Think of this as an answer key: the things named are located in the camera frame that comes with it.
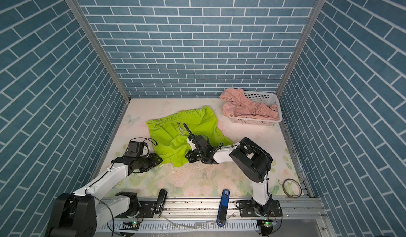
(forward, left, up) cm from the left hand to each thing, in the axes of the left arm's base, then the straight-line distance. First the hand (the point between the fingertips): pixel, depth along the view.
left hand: (160, 160), depth 87 cm
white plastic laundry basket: (+43, -71, +6) cm, 83 cm away
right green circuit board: (-30, -53, -3) cm, 61 cm away
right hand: (+3, -13, -1) cm, 13 cm away
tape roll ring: (-17, -66, -1) cm, 68 cm away
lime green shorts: (+17, -3, -1) cm, 17 cm away
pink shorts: (+36, -48, +6) cm, 60 cm away
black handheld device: (-20, -4, +1) cm, 21 cm away
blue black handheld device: (-27, -33, +1) cm, 42 cm away
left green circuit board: (-29, +10, -6) cm, 31 cm away
